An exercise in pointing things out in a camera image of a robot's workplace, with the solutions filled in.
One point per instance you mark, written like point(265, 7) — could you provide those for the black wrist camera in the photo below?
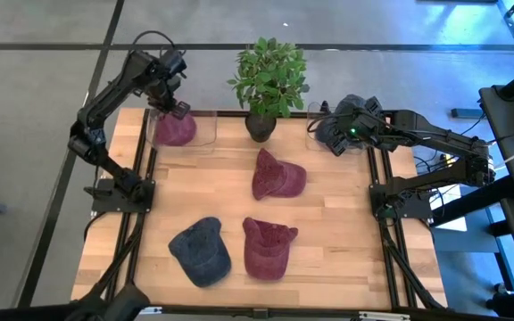
point(371, 104)
point(174, 61)

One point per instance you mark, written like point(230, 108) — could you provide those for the clear plastic bin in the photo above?
point(205, 134)
point(309, 134)

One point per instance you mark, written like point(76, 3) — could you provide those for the black desk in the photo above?
point(507, 134)

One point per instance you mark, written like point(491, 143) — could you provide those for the dark blue denim baseball cap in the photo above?
point(201, 253)
point(324, 131)

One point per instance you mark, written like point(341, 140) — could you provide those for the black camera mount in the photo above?
point(118, 303)

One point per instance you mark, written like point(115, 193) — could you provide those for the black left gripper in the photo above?
point(164, 91)

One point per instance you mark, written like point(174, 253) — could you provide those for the green plant in black pot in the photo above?
point(268, 76)

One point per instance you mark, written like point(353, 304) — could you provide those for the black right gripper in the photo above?
point(357, 125)

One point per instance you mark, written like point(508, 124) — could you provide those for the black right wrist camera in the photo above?
point(371, 104)

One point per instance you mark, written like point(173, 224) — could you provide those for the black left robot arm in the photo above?
point(105, 100)

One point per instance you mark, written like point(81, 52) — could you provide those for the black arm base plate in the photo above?
point(413, 209)
point(105, 203)

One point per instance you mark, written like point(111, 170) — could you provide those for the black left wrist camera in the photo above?
point(174, 61)

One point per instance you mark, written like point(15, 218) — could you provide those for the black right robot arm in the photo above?
point(435, 136)

